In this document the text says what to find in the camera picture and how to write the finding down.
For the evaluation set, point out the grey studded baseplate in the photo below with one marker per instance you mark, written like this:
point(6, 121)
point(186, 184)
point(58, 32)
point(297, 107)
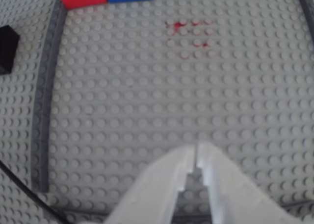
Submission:
point(147, 86)

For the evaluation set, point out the black brick cube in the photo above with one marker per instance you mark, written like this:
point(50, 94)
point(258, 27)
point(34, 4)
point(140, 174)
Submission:
point(7, 50)

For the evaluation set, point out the dark grey brick wall strip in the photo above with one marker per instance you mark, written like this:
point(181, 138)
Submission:
point(46, 99)
point(307, 8)
point(192, 202)

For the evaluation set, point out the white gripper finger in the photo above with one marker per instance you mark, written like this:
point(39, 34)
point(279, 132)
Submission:
point(233, 197)
point(152, 192)

